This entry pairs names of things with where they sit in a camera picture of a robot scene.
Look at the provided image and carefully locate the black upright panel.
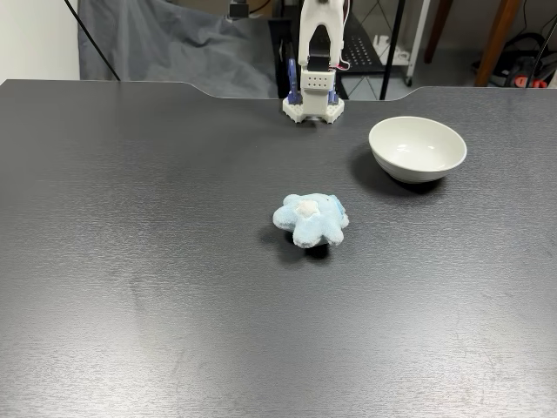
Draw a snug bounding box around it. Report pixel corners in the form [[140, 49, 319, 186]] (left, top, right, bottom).
[[266, 17, 301, 99]]

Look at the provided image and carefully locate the slim wooden leg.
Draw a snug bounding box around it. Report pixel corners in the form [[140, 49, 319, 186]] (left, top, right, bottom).
[[423, 0, 448, 64]]

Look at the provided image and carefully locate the black tripod leg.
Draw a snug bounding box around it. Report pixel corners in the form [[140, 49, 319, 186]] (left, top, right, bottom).
[[64, 0, 123, 82]]

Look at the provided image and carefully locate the thick wooden leg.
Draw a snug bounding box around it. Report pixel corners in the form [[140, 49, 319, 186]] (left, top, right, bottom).
[[473, 0, 522, 87]]

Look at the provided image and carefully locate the black red vacuum cleaner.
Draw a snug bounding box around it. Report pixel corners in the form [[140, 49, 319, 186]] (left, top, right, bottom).
[[472, 30, 557, 89]]

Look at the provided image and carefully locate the white bowl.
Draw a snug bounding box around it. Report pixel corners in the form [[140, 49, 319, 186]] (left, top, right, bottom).
[[368, 115, 468, 184]]

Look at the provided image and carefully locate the grey cloth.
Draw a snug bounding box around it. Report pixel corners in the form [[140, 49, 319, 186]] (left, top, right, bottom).
[[77, 0, 280, 99]]

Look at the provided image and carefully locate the skyblue plush doll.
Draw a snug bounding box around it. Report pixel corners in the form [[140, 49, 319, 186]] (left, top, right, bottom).
[[272, 192, 352, 250]]

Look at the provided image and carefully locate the white metal rack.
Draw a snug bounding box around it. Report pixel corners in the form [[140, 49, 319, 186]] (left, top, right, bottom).
[[372, 0, 433, 87]]

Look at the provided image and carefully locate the black metal rack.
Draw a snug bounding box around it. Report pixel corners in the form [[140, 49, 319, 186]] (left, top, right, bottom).
[[273, 0, 413, 102]]

